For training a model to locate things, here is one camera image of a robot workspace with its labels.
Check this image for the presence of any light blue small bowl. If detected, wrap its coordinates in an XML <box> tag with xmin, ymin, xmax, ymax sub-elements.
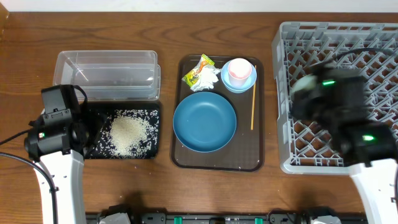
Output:
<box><xmin>221</xmin><ymin>58</ymin><xmax>257</xmax><ymax>93</ymax></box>

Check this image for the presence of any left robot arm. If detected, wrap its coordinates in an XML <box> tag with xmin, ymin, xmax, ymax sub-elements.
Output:
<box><xmin>24</xmin><ymin>85</ymin><xmax>106</xmax><ymax>223</ymax></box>

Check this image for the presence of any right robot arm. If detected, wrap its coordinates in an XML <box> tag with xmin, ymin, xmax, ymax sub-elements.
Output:
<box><xmin>290</xmin><ymin>67</ymin><xmax>397</xmax><ymax>223</ymax></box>

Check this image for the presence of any yellow green snack wrapper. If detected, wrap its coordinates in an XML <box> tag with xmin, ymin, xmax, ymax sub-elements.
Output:
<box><xmin>182</xmin><ymin>54</ymin><xmax>216</xmax><ymax>87</ymax></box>

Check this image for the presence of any clear plastic bin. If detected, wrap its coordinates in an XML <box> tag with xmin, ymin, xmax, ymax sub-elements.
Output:
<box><xmin>53</xmin><ymin>50</ymin><xmax>161</xmax><ymax>101</ymax></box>

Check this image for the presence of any pink cup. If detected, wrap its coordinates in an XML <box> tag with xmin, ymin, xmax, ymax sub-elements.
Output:
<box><xmin>228</xmin><ymin>58</ymin><xmax>252</xmax><ymax>88</ymax></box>

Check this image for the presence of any wooden chopstick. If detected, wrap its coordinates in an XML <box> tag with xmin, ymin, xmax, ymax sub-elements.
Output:
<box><xmin>251</xmin><ymin>79</ymin><xmax>256</xmax><ymax>131</ymax></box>

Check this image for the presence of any dark blue plate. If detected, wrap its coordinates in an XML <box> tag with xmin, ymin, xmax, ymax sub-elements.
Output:
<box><xmin>172</xmin><ymin>92</ymin><xmax>237</xmax><ymax>153</ymax></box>

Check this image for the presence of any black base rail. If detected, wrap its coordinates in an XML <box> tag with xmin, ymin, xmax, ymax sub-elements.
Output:
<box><xmin>86</xmin><ymin>204</ymin><xmax>368</xmax><ymax>224</ymax></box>

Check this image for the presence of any grey dishwasher rack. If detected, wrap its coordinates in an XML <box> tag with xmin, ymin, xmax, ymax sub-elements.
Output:
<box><xmin>272</xmin><ymin>22</ymin><xmax>397</xmax><ymax>175</ymax></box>

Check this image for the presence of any mint green bowl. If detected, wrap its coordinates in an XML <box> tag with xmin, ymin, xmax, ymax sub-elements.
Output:
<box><xmin>292</xmin><ymin>75</ymin><xmax>318</xmax><ymax>95</ymax></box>

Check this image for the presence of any brown serving tray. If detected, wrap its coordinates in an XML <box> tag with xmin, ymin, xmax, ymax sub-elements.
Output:
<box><xmin>170</xmin><ymin>56</ymin><xmax>264</xmax><ymax>172</ymax></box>

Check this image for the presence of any crumpled white napkin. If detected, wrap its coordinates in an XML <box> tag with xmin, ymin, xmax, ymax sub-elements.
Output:
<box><xmin>190</xmin><ymin>65</ymin><xmax>221</xmax><ymax>92</ymax></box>

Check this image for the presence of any black waste tray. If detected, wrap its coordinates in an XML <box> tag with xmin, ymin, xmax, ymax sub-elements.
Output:
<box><xmin>85</xmin><ymin>102</ymin><xmax>160</xmax><ymax>159</ymax></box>

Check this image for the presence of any white rice pile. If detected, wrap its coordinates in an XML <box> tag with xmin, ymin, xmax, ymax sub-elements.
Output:
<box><xmin>90</xmin><ymin>109</ymin><xmax>160</xmax><ymax>159</ymax></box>

